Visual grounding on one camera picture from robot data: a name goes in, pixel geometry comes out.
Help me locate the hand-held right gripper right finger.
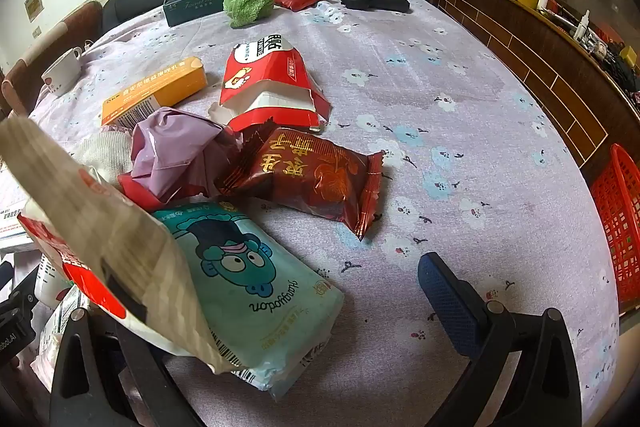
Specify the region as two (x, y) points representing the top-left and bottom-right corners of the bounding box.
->
(419, 252), (583, 427)

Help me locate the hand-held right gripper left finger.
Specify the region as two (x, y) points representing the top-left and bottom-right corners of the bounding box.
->
(49, 307), (203, 427)

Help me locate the striped paper bag with red print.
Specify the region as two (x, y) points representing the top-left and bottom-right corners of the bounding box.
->
(0, 114), (241, 375)

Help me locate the red plastic basket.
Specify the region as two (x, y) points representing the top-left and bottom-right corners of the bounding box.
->
(590, 143), (640, 315)

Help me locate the purple red plastic bag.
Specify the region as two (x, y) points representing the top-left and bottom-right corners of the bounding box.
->
(117, 107), (246, 214)

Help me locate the orange cardboard box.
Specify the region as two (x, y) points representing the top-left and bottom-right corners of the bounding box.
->
(101, 57), (208, 128)

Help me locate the red and white paper box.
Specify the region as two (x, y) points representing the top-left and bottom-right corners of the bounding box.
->
(207, 34), (332, 132)

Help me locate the white printed packet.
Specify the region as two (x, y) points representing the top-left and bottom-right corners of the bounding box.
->
(31, 287), (92, 388)

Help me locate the white printed box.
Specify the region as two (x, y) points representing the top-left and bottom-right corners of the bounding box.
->
(0, 167), (32, 254)

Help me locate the light blue wipes pack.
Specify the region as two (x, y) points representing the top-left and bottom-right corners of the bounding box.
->
(150, 202), (346, 403)

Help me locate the dark red snack packet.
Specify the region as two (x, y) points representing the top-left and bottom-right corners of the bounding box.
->
(215, 127), (385, 242)

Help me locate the white cloth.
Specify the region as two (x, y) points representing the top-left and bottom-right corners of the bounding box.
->
(75, 132), (135, 185)

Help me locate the white cup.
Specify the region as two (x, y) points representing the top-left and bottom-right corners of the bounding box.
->
(41, 47), (83, 98)

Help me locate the wooden cabinet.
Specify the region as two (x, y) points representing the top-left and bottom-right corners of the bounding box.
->
(430, 0), (640, 188)

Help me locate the brown armchair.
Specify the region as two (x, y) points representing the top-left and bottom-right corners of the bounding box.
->
(0, 1), (103, 118)

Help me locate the green towel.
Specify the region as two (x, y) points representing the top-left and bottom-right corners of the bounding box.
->
(222, 0), (275, 28)

